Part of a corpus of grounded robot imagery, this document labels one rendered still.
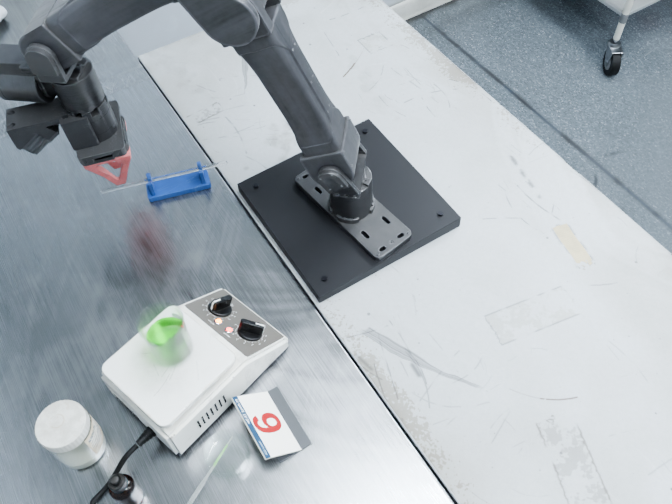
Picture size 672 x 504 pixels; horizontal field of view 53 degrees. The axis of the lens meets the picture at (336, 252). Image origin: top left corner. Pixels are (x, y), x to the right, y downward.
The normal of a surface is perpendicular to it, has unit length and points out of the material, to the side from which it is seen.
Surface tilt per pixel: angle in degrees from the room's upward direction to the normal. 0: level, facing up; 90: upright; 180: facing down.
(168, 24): 90
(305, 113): 90
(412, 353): 0
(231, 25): 92
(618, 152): 0
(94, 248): 0
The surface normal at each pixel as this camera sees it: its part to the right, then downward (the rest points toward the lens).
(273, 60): -0.04, 0.88
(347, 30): -0.03, -0.58
